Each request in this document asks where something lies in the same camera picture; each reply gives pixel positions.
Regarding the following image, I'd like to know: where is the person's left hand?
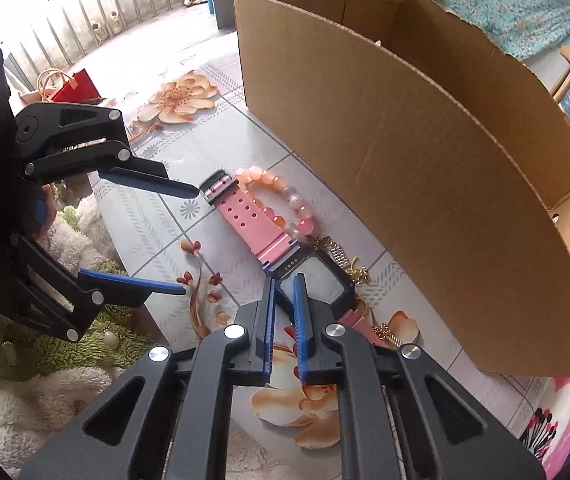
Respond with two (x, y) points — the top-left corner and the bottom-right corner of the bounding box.
(37, 185), (60, 241)

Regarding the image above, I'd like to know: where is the gold leaf charm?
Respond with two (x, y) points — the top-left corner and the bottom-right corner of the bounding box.
(347, 260), (370, 288)

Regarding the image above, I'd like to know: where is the brown cardboard box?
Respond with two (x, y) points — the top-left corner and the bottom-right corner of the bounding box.
(232, 0), (570, 378)

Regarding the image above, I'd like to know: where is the teal floral curtain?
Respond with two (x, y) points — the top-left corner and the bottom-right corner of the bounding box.
(415, 0), (570, 61)

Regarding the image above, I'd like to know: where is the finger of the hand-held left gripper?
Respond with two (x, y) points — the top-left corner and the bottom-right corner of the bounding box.
(0, 231), (187, 343)
(14, 102), (200, 200)

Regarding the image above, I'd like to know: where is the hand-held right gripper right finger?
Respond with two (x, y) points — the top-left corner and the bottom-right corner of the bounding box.
(292, 272), (548, 480)

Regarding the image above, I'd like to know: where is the wooden stand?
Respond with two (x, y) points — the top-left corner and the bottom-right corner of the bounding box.
(550, 45), (570, 106)

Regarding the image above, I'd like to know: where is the pink and black smartwatch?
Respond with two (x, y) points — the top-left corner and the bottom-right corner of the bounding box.
(200, 169), (388, 348)

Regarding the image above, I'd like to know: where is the tan handbag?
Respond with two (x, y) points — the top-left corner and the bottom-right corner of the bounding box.
(17, 67), (73, 107)

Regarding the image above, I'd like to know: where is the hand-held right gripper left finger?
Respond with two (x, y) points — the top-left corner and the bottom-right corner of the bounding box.
(17, 275), (278, 480)

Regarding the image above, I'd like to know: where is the gold abacus pendant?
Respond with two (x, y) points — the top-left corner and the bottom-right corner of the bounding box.
(326, 240), (350, 266)

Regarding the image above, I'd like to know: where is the red gift bag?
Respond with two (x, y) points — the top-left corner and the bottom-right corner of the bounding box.
(47, 67), (103, 106)

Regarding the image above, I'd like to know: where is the pink floral blanket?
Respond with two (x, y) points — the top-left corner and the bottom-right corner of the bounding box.
(507, 370), (570, 463)

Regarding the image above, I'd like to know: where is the orange bead bracelet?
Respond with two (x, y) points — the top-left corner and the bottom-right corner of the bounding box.
(235, 166), (318, 238)

